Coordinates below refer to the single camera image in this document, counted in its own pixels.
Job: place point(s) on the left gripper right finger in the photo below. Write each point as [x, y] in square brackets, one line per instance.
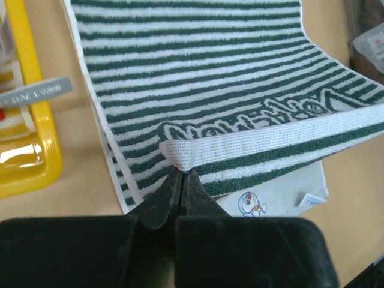
[214, 249]

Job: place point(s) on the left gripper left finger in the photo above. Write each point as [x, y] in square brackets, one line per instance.
[103, 251]

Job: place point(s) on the black white striped towel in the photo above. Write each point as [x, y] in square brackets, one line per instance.
[233, 89]

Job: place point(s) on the turquoise red patterned towel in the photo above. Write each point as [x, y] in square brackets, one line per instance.
[35, 92]

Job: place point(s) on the yellow striped towel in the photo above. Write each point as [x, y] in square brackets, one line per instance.
[15, 122]

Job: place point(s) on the yellow plastic tray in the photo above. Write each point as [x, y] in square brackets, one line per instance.
[30, 154]

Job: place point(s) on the light grey cloth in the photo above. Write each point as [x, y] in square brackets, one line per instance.
[370, 44]

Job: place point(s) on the grey plastic bin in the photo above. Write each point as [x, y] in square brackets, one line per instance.
[366, 36]

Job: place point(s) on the brown cloth in bin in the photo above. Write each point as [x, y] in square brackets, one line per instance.
[364, 69]

